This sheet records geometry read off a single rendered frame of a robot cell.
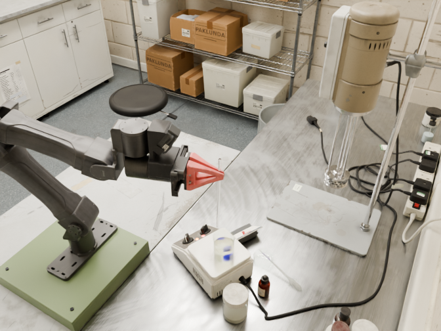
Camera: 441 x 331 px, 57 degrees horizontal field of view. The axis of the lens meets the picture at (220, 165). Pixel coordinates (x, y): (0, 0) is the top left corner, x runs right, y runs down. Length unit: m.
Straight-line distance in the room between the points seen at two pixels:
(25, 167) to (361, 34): 0.77
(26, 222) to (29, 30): 2.26
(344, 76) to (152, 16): 2.57
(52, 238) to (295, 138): 0.92
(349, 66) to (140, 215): 0.73
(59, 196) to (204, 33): 2.34
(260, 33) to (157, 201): 1.98
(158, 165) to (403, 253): 0.74
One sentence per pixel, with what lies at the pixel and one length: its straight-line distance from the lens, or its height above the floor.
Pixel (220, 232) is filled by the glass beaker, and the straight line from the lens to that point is 0.98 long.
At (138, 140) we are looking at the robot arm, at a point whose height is 1.33.
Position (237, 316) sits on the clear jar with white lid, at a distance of 0.98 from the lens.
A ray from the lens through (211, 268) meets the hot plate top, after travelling 0.99.
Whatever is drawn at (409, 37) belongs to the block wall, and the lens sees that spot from 3.11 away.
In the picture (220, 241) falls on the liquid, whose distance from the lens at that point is 0.99.
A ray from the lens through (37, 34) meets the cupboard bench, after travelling 3.47.
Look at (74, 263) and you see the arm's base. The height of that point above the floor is 0.95.
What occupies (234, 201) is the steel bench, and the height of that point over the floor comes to 0.90.
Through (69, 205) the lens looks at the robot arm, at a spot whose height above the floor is 1.12.
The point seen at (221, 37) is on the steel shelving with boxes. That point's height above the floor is 0.69.
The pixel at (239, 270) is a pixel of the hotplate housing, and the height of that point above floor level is 0.97.
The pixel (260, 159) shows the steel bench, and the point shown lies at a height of 0.90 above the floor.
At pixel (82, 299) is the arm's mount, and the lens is 1.05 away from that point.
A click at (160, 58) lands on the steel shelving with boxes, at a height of 0.39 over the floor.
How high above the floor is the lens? 1.77
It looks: 38 degrees down
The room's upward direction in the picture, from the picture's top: straight up
